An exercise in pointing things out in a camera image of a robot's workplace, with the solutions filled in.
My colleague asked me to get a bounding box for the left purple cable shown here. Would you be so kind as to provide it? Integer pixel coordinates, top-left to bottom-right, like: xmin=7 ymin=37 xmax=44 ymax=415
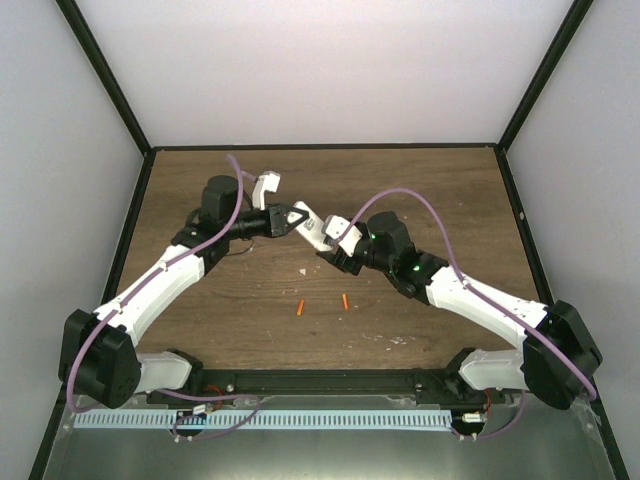
xmin=66 ymin=153 xmax=265 ymax=444

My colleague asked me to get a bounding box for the light blue slotted cable duct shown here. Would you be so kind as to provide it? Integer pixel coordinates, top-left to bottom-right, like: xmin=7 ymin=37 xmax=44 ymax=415
xmin=73 ymin=409 xmax=452 ymax=431

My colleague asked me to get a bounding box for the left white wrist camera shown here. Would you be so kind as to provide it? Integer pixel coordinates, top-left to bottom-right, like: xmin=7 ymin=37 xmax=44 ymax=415
xmin=251 ymin=171 xmax=280 ymax=210

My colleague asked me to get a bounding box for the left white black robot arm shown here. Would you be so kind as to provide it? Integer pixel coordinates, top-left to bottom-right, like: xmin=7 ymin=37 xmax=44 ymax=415
xmin=59 ymin=171 xmax=310 ymax=411

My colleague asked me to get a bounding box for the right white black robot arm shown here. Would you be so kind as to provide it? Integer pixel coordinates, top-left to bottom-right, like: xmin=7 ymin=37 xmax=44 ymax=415
xmin=304 ymin=212 xmax=602 ymax=410

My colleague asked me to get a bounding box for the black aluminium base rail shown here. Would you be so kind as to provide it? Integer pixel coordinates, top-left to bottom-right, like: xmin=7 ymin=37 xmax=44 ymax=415
xmin=64 ymin=367 xmax=594 ymax=406

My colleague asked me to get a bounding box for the metal front plate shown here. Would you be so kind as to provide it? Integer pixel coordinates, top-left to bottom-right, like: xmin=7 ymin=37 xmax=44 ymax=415
xmin=43 ymin=397 xmax=616 ymax=479

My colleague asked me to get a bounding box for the purple cable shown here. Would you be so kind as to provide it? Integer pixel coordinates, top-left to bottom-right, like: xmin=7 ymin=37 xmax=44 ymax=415
xmin=66 ymin=153 xmax=265 ymax=444
xmin=344 ymin=187 xmax=599 ymax=442

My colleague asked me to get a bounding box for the black enclosure frame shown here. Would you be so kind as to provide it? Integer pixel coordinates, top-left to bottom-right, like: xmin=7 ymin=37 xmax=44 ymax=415
xmin=27 ymin=0 xmax=631 ymax=480

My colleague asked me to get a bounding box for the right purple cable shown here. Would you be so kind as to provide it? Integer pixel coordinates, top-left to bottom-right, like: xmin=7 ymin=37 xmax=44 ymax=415
xmin=344 ymin=187 xmax=599 ymax=442

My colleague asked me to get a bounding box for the white remote control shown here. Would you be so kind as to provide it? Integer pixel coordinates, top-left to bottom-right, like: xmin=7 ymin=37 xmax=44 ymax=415
xmin=294 ymin=200 xmax=333 ymax=252

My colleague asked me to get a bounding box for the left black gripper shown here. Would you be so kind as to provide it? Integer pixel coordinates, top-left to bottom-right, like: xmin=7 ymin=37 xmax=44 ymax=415
xmin=224 ymin=203 xmax=308 ymax=241

